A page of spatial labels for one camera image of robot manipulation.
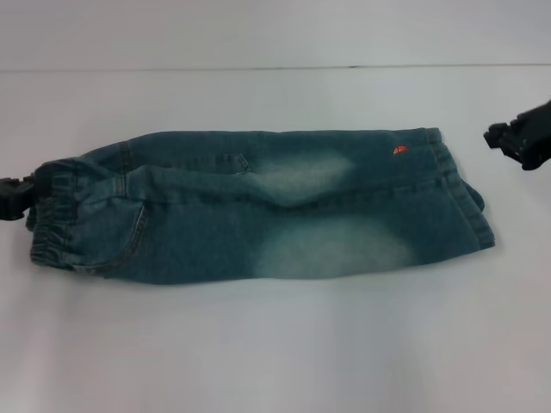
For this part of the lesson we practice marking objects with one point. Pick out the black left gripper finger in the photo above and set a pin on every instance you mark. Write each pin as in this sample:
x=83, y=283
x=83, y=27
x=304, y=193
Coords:
x=15, y=184
x=15, y=206

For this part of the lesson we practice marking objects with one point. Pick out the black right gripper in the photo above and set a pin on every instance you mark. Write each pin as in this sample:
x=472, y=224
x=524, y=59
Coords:
x=538, y=125

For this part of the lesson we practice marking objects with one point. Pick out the blue denim shorts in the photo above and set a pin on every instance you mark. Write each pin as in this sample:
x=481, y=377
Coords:
x=267, y=202

